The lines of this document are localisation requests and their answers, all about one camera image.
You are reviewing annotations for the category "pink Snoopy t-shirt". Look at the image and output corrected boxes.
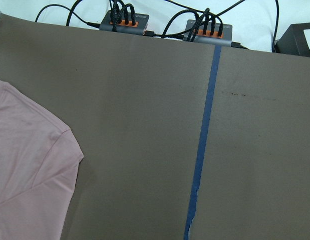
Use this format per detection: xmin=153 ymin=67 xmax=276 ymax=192
xmin=0 ymin=80 xmax=83 ymax=240

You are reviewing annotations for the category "blue tape line lengthwise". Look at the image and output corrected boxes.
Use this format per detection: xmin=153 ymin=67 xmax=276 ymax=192
xmin=183 ymin=46 xmax=222 ymax=240

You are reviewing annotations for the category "grey USB hub left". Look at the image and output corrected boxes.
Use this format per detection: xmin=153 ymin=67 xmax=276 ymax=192
xmin=99 ymin=10 xmax=149 ymax=36

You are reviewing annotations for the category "grey usb hub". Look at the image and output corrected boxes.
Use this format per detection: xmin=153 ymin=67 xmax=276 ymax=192
xmin=189 ymin=22 xmax=232 ymax=47
xmin=99 ymin=10 xmax=149 ymax=36

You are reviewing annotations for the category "grey USB hub right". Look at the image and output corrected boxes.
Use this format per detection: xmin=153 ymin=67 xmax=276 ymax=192
xmin=189 ymin=22 xmax=232 ymax=47

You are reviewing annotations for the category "dark grey box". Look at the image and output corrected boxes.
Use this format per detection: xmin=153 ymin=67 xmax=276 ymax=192
xmin=275 ymin=22 xmax=310 ymax=58

